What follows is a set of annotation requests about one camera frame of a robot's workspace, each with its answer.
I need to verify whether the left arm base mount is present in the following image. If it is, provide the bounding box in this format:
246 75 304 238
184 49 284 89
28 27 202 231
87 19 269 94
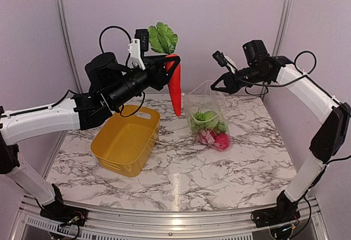
40 205 88 226

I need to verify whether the orange carrot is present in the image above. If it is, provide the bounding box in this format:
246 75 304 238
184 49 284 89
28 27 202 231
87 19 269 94
168 64 182 116

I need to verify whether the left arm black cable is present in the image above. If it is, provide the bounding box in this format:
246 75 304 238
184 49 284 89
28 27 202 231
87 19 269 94
98 25 132 54

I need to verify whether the green apple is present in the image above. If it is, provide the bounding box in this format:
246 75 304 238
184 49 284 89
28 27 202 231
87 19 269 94
203 110 218 123

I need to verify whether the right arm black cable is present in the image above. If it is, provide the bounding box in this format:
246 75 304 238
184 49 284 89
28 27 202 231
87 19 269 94
294 50 318 75

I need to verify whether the right aluminium frame post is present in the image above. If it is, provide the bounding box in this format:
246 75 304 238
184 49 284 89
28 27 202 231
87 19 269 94
260 0 296 98

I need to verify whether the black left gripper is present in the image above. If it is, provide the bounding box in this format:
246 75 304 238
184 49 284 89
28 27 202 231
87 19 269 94
107 54 180 108

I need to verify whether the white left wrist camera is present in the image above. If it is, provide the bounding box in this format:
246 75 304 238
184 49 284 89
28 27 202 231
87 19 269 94
127 29 149 70

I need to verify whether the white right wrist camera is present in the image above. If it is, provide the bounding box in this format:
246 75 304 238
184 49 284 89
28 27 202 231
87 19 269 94
212 51 238 74

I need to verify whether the green grape bunch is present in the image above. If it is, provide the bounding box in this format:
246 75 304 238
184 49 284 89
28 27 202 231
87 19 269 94
190 110 207 132

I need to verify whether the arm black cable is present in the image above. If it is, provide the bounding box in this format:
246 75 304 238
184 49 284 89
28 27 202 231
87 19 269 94
98 25 132 54
294 50 318 75

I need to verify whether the clear zip top bag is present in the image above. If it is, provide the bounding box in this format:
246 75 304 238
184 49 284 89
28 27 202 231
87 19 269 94
182 80 231 152

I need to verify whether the yellow plastic basket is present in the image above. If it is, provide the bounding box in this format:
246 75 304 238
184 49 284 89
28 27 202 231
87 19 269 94
90 107 161 177

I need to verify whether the left aluminium frame post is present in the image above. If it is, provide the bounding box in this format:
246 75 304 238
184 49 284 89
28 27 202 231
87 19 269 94
55 0 83 93

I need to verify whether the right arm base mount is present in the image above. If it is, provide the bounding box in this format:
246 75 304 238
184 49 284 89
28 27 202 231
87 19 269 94
251 207 301 228

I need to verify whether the aluminium frame post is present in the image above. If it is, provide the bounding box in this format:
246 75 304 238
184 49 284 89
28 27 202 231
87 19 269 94
260 0 296 98
55 0 83 93

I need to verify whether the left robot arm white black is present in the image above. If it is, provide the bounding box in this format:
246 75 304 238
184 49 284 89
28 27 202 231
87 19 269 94
1 52 180 221

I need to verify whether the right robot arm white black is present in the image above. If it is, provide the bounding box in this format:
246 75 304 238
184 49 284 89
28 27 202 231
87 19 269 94
211 40 350 222

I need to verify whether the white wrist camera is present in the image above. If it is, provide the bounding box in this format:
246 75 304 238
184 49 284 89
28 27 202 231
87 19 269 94
127 29 149 70
212 51 238 74

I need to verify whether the red apple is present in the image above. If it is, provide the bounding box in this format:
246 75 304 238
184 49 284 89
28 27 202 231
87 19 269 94
198 130 216 145
213 133 231 151

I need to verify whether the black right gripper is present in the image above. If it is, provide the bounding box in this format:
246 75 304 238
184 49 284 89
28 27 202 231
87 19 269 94
211 64 269 94

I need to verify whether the front aluminium rail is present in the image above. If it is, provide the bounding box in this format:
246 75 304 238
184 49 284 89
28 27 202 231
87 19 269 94
10 196 329 239

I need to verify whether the green bitter gourd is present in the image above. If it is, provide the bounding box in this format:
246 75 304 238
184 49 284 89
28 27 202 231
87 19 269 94
217 121 228 133

